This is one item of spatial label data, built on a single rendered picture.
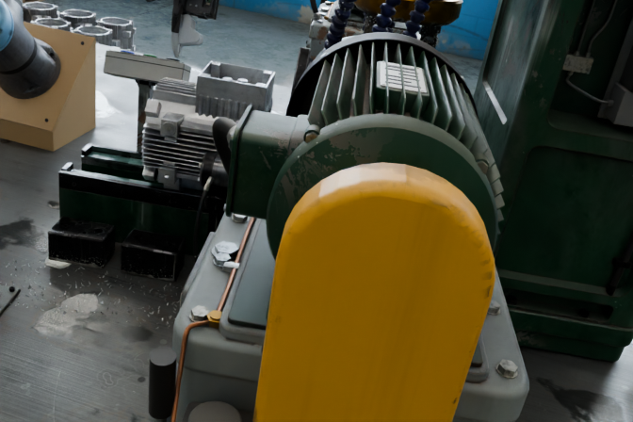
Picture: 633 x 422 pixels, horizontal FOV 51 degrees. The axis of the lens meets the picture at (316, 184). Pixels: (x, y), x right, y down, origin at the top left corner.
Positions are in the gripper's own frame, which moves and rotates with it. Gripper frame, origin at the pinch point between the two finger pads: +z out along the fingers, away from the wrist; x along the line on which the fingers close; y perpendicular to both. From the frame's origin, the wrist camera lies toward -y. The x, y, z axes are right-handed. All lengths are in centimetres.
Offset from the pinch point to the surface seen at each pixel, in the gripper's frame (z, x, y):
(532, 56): -3, -48, 63
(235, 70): 3.6, -22.3, 17.4
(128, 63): 4.5, -3.5, -8.3
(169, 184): 25.6, -28.8, 10.1
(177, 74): 5.1, -3.5, 2.3
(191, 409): 36, -93, 30
